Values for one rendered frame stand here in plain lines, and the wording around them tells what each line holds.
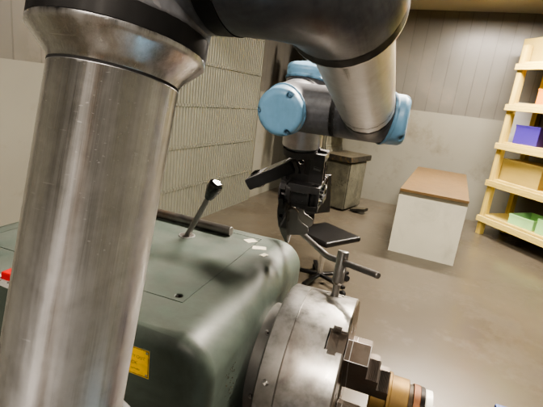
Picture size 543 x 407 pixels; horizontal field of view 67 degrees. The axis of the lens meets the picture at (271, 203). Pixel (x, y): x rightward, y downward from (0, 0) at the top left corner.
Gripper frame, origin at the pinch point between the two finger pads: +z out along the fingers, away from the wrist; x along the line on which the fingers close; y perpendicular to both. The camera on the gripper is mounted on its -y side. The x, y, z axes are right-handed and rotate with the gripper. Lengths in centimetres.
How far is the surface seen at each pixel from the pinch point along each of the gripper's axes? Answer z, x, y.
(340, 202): 217, 490, -64
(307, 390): 9.4, -27.8, 13.9
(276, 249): 4.9, 1.5, -2.0
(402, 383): 15.1, -15.2, 28.3
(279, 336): 5.2, -22.9, 7.4
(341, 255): -2.5, -6.4, 13.3
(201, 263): 1.5, -14.5, -11.9
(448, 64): 23, 644, 48
